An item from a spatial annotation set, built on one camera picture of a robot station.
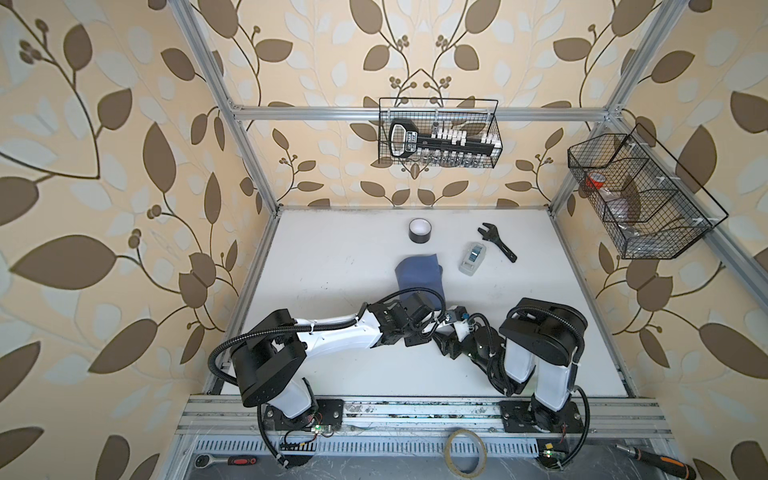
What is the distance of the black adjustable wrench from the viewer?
1073 mm

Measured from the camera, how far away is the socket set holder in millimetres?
836

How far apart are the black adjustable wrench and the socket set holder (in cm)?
31
